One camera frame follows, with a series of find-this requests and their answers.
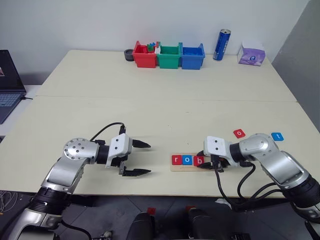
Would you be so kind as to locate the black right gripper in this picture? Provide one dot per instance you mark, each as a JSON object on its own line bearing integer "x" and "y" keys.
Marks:
{"x": 220, "y": 161}

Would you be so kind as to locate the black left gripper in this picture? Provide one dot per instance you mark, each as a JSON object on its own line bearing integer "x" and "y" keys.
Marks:
{"x": 117, "y": 161}

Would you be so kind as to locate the red letter b block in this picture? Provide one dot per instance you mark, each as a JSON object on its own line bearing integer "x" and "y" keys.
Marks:
{"x": 198, "y": 161}

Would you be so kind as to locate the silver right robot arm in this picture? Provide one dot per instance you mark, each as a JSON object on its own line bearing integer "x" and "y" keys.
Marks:
{"x": 260, "y": 147}

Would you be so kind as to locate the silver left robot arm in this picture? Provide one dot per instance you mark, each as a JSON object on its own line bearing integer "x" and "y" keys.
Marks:
{"x": 75, "y": 150}

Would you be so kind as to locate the blue letter o block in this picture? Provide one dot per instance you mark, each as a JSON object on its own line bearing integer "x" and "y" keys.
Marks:
{"x": 187, "y": 160}

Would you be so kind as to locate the wooden letter tray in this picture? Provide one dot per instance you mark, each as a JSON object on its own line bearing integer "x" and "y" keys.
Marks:
{"x": 187, "y": 168}

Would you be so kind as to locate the red letter r block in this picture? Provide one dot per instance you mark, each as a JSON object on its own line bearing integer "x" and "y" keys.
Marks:
{"x": 176, "y": 160}

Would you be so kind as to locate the red letter o block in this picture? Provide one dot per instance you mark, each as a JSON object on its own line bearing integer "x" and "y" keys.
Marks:
{"x": 239, "y": 133}

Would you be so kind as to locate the blue letter t block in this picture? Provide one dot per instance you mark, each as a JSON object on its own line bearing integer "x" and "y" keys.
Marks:
{"x": 277, "y": 136}

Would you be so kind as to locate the small red tag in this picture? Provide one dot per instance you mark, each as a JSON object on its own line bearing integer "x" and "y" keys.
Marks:
{"x": 190, "y": 207}
{"x": 151, "y": 210}

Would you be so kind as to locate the dark rounded shape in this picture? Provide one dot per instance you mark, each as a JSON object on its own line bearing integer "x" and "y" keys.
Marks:
{"x": 142, "y": 226}
{"x": 201, "y": 225}

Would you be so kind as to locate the blue plastic bin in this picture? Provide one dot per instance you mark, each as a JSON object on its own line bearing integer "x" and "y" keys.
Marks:
{"x": 191, "y": 61}

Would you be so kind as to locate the red plastic bin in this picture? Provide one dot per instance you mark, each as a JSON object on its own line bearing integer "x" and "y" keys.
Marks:
{"x": 145, "y": 58}

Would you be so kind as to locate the green plastic bin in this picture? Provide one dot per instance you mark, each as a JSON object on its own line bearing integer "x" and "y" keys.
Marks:
{"x": 168, "y": 60}

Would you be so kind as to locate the grey round cup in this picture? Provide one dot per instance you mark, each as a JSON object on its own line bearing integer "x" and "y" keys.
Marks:
{"x": 128, "y": 56}

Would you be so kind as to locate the small coloured plastic pieces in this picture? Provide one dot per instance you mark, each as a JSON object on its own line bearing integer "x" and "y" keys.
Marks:
{"x": 150, "y": 47}

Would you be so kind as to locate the purple tissue box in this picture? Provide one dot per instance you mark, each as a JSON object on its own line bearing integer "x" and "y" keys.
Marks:
{"x": 251, "y": 56}

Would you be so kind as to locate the blue drink can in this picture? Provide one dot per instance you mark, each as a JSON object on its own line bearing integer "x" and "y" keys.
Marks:
{"x": 221, "y": 45}

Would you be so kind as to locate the dark laptop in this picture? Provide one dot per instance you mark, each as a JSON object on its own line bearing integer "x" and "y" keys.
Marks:
{"x": 10, "y": 82}

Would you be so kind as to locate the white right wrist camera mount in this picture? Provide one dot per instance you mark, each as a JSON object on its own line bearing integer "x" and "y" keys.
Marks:
{"x": 216, "y": 145}

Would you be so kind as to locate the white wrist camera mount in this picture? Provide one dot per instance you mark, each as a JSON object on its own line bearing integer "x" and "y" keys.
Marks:
{"x": 216, "y": 145}
{"x": 120, "y": 146}

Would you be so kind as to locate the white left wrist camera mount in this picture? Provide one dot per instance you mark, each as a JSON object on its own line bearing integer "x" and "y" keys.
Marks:
{"x": 120, "y": 146}

